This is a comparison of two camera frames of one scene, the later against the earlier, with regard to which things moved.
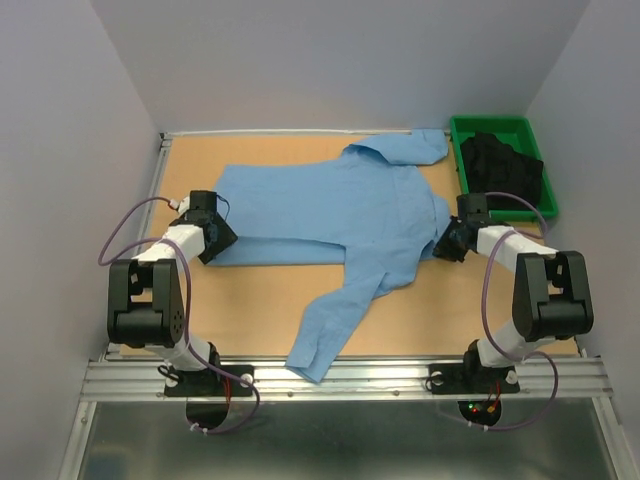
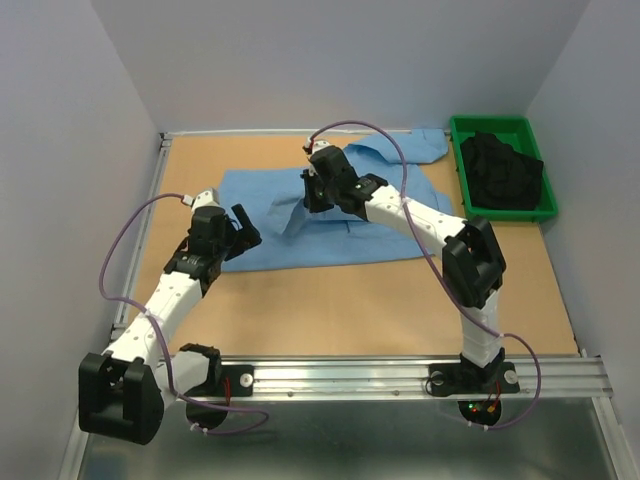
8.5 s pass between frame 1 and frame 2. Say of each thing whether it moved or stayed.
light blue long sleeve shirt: moved
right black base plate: stayed
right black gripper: moved
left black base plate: stayed
